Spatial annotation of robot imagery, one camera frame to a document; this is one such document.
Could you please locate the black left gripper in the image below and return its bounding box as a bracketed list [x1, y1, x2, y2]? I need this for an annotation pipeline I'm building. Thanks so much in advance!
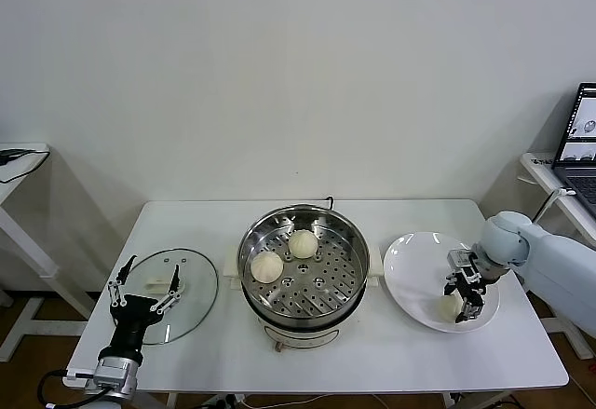
[106, 254, 183, 360]

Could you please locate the perforated stainless steamer basket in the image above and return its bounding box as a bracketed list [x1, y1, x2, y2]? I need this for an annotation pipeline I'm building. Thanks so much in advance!
[237, 206, 372, 331]

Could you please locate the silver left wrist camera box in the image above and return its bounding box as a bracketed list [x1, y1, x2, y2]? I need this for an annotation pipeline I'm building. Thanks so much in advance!
[93, 355, 132, 371]

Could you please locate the dark grey open laptop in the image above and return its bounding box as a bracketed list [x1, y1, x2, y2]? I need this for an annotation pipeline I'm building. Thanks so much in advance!
[551, 83, 596, 222]

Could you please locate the white and black laptop cable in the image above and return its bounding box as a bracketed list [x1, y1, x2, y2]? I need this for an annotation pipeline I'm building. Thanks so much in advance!
[530, 187, 576, 226]

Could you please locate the black adapter with cable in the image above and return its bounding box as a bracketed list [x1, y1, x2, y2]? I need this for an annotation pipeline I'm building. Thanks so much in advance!
[0, 147, 51, 184]

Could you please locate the black left wrist camera cable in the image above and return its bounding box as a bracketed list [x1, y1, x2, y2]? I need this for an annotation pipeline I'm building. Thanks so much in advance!
[36, 368, 113, 406]

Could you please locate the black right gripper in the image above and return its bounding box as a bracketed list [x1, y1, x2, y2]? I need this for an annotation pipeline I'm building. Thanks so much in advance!
[441, 266, 488, 325]

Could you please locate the white side table with adapter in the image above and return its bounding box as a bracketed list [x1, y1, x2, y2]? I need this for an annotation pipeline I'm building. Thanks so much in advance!
[0, 142, 94, 363]

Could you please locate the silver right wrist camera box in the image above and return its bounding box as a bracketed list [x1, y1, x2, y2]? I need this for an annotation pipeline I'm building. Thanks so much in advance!
[446, 248, 483, 284]

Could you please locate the white steamed baozi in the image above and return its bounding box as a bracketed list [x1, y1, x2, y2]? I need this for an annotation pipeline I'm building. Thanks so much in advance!
[440, 294, 467, 322]
[288, 230, 320, 260]
[250, 252, 284, 284]

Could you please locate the white round plate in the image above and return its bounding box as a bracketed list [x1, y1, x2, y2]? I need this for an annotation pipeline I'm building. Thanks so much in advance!
[383, 231, 501, 334]

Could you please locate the white side table with laptop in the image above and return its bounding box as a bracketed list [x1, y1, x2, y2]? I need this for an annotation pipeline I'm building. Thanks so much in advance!
[519, 151, 596, 361]

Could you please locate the round glass pot lid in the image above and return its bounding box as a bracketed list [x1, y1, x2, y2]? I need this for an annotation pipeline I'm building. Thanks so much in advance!
[111, 247, 220, 347]

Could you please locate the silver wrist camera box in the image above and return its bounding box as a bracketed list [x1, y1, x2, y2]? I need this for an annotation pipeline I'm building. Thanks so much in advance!
[446, 248, 483, 284]
[93, 355, 132, 371]

